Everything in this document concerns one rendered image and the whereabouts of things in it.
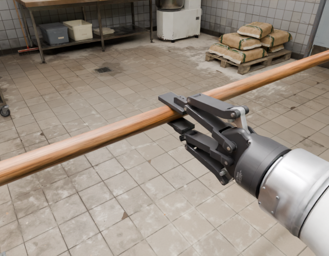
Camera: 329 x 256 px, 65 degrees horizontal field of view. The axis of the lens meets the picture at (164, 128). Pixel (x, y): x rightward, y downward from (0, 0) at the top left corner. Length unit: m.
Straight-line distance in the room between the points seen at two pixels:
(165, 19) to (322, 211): 5.20
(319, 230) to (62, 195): 1.88
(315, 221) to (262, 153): 0.09
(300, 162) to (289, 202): 0.04
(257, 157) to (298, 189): 0.06
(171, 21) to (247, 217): 4.22
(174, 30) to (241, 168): 5.16
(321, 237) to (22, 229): 1.80
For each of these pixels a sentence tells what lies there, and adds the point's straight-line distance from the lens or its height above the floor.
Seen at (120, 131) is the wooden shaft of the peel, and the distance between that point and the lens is 0.40.
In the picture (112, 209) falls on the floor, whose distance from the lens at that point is 1.87.
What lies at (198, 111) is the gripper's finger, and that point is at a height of 1.22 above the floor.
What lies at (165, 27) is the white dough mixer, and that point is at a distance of 5.42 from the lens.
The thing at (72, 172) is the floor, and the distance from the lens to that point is 2.21.
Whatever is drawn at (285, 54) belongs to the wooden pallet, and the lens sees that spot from 4.82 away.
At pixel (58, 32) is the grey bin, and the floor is 0.41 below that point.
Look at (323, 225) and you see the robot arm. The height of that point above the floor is 1.21.
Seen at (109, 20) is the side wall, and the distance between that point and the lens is 5.91.
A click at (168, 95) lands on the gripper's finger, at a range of 0.47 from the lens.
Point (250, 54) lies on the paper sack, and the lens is 4.08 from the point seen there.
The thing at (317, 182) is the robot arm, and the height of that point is 1.24.
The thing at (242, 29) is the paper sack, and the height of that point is 0.54.
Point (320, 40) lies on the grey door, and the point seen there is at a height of 0.38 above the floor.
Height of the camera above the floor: 1.42
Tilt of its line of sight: 33 degrees down
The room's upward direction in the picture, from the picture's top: straight up
